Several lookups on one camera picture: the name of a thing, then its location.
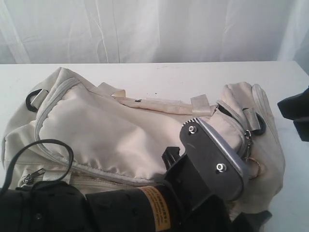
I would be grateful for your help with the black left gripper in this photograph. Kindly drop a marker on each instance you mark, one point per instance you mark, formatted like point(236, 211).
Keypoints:
point(192, 206)

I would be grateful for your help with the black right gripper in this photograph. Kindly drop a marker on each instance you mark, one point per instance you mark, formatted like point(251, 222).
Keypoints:
point(296, 109)

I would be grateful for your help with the cream white duffel bag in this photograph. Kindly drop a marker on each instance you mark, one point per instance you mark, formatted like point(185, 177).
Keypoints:
point(99, 140)

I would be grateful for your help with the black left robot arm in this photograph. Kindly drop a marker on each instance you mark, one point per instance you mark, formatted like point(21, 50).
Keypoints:
point(55, 206)

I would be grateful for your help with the white backdrop curtain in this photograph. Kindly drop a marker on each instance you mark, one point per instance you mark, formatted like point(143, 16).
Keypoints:
point(140, 31)

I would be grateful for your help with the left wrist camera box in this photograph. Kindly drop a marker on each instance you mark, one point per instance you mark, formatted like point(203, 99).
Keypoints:
point(219, 166)

